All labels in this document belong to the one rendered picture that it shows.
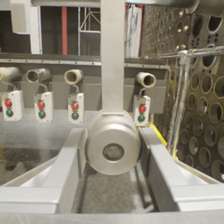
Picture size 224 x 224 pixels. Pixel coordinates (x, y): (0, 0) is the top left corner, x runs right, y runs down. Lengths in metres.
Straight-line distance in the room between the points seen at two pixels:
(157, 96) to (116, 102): 0.80
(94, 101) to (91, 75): 0.15
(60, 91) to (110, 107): 0.79
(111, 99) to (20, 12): 1.02
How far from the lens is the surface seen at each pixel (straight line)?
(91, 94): 0.91
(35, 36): 8.19
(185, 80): 0.94
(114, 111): 0.15
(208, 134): 2.33
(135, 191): 1.38
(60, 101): 0.95
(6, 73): 0.90
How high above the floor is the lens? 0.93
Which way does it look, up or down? 17 degrees down
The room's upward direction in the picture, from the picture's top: 3 degrees clockwise
